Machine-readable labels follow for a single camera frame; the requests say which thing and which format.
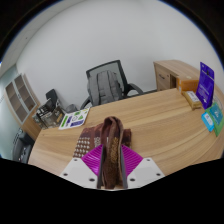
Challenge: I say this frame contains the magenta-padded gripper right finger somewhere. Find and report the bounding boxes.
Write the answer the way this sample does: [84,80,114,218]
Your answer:
[120,144,166,190]

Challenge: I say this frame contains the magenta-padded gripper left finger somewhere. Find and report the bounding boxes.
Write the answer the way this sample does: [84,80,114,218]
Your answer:
[59,143,107,190]

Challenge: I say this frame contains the brown patterned towel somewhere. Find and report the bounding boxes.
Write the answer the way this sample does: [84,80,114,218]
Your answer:
[72,115,133,190]

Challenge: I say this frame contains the black padded chair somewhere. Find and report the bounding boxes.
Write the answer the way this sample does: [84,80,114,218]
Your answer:
[11,128,36,164]

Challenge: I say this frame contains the dark printed cardboard box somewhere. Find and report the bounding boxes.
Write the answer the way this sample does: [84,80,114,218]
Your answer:
[35,98,66,129]

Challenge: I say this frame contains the blue packet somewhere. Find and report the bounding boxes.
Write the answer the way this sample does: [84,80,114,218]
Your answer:
[200,111,216,133]

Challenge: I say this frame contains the grey backpack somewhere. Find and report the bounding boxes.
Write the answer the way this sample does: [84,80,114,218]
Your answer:
[87,70,123,107]

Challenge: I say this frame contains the small yellow box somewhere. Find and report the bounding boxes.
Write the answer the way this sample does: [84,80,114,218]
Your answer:
[181,90,203,111]

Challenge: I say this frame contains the green box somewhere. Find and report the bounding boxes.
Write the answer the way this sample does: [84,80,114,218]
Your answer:
[213,114,224,138]

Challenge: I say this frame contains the wooden glass-door cabinet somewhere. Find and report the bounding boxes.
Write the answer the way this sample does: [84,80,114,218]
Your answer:
[3,73,43,141]

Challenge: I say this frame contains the teal packet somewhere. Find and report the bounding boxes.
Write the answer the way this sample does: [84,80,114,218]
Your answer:
[206,101,224,126]

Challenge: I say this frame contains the wooden drawer cabinet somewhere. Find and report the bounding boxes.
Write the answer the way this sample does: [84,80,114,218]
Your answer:
[153,59,203,93]

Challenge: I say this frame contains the purple package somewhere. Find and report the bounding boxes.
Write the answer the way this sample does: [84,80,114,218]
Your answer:
[195,61,215,110]

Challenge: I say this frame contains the black mesh office chair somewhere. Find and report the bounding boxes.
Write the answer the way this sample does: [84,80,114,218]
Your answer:
[79,59,145,110]

